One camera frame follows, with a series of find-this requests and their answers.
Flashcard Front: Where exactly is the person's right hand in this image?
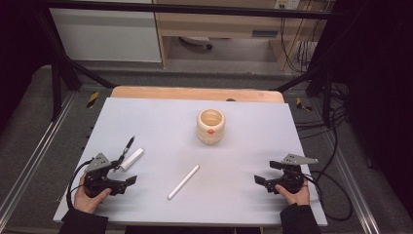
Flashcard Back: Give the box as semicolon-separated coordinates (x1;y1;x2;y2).
275;179;312;207

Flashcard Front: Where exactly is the black pen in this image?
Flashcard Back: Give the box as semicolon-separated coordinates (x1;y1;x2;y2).
120;136;136;162

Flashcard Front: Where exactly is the light wooden desk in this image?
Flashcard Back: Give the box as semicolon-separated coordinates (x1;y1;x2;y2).
152;0;329;71

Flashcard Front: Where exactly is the black horizontal frame bar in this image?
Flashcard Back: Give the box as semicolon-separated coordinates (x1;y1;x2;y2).
45;0;337;20

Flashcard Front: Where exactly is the thick white marker pen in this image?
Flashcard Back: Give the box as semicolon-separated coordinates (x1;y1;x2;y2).
119;147;145;173

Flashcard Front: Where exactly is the white cabinet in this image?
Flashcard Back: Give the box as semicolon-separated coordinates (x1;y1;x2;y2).
49;7;163;63

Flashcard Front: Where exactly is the thin long white pen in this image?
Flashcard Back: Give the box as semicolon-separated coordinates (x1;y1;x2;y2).
167;164;201;201

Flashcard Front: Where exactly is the black slanted frame strut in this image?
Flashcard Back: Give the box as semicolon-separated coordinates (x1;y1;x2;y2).
33;9;117;90
275;71;329;94

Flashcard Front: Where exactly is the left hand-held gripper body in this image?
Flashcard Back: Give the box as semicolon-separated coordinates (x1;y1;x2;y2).
83;152;128;199

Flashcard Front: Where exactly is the aluminium floor rail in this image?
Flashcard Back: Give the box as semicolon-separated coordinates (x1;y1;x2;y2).
0;92;78;223
319;130;382;234

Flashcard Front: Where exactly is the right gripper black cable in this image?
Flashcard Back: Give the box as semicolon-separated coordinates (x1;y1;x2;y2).
303;170;355;222

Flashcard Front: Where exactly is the hanging black cables bundle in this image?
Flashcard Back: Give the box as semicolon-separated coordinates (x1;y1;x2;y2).
279;14;325;74

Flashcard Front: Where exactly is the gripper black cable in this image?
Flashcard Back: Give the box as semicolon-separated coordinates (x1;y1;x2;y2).
65;158;95;211
303;170;355;222

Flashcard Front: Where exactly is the black upright frame post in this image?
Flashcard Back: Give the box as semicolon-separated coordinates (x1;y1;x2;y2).
51;60;63;122

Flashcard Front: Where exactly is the person's left hand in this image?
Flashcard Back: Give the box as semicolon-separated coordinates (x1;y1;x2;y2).
73;174;113;215

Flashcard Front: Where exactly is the white wall power outlet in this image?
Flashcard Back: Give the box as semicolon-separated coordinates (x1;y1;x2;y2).
274;0;302;11

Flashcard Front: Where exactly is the black curtain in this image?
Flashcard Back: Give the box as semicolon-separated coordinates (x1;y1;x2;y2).
0;0;56;131
311;0;413;213

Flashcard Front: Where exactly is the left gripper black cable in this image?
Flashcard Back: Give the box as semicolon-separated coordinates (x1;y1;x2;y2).
65;158;95;211

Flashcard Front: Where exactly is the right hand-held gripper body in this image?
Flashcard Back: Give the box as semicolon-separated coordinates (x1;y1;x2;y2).
264;153;319;195

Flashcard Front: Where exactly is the wooden table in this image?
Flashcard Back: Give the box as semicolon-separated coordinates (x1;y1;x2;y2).
110;85;286;104

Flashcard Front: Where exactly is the white chair base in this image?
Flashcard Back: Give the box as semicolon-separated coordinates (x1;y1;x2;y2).
178;35;214;51

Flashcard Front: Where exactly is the black floor cables bundle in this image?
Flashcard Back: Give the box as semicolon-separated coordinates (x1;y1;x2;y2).
291;79;357;141

